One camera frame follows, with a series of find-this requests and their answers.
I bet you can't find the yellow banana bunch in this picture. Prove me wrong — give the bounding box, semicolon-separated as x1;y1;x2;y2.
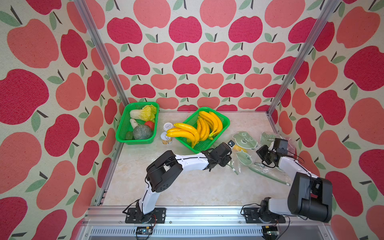
167;123;200;148
199;111;224;140

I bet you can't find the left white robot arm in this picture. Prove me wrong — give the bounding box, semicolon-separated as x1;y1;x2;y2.
136;141;235;215

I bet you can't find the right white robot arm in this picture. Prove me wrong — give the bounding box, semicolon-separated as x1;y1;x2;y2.
256;145;333;223

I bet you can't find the empty green plastic basket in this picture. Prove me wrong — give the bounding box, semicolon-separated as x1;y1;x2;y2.
176;107;230;154

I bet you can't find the pull-tab tin can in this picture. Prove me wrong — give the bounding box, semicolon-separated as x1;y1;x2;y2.
161;132;172;145

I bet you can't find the white lidded cup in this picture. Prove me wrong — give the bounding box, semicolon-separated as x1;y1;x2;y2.
163;122;174;132

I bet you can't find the red tomato toy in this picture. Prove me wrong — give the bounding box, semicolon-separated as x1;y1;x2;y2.
145;121;155;131

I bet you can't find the green netted melon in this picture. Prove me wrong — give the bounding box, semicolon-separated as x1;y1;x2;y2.
133;125;153;140

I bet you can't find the napa cabbage toy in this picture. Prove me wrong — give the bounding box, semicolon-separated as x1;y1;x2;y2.
130;105;157;122

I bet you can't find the green basket with vegetables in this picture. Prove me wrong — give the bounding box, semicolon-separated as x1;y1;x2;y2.
115;101;160;146

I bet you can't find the white mushroom toy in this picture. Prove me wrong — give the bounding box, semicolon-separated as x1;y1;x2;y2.
130;119;139;130

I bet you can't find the green pepper toy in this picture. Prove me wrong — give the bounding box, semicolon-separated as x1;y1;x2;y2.
125;131;134;141

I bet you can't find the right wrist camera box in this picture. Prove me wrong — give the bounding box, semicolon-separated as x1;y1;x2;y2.
272;138;288;157

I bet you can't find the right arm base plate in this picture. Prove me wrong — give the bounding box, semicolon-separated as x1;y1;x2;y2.
240;206;286;225

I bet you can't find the front aluminium rail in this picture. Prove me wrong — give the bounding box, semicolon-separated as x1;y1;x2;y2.
74;205;337;240

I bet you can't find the right aluminium frame post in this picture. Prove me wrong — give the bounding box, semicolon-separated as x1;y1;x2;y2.
267;0;339;119

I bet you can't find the aluminium frame post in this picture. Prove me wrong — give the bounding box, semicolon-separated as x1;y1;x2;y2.
267;0;339;119
74;0;129;106

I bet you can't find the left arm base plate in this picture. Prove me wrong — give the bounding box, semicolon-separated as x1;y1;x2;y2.
124;207;167;225

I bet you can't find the left aluminium frame post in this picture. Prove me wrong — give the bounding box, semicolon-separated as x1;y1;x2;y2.
74;0;129;106

